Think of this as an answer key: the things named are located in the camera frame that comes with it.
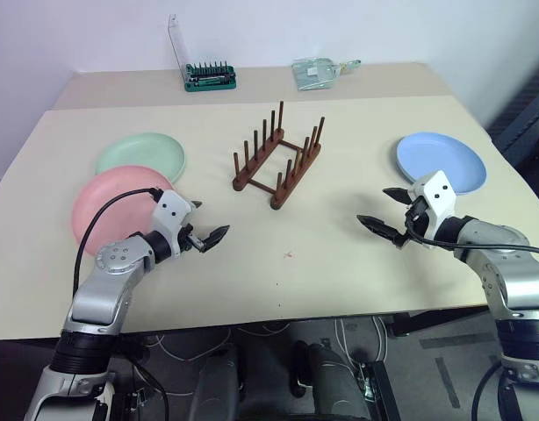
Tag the red plastic plate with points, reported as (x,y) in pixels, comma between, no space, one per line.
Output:
(111,206)

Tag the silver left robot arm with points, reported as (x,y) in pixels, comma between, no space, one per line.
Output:
(107,289)

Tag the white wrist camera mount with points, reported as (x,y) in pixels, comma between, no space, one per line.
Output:
(438,197)
(170,210)

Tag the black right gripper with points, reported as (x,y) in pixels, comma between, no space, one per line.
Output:
(416,219)

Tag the green screwdriver bit set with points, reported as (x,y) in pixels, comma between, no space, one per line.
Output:
(210,76)

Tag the dark ribbed object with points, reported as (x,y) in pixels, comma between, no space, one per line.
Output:
(522,109)

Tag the dark rounded shape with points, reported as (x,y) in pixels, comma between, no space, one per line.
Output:
(331,386)

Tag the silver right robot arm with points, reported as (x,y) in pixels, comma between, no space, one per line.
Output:
(515,272)

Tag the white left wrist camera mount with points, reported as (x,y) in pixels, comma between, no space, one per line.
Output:
(170,210)

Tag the brown wooden dish rack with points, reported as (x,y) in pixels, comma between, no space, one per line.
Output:
(278,158)

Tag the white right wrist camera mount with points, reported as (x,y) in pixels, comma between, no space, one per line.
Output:
(438,197)

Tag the blue plastic plate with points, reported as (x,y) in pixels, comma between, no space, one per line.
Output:
(440,153)

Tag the green plastic plate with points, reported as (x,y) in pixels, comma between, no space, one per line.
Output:
(142,151)

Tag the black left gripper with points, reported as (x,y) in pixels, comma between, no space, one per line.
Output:
(191,240)

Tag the clear plastic bag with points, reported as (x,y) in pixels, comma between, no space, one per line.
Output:
(313,72)

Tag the black table frame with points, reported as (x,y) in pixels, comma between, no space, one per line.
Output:
(427,322)

